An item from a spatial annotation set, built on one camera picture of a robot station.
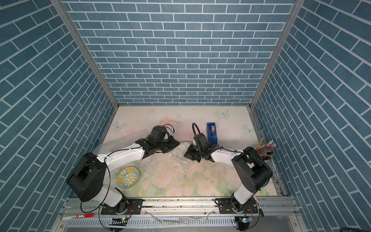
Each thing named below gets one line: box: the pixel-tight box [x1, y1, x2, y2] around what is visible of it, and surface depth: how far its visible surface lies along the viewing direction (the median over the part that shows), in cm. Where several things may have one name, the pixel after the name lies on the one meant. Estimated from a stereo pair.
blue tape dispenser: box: [206, 122, 218, 146], surface depth 100 cm
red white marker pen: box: [60, 213, 95, 221], surface depth 72 cm
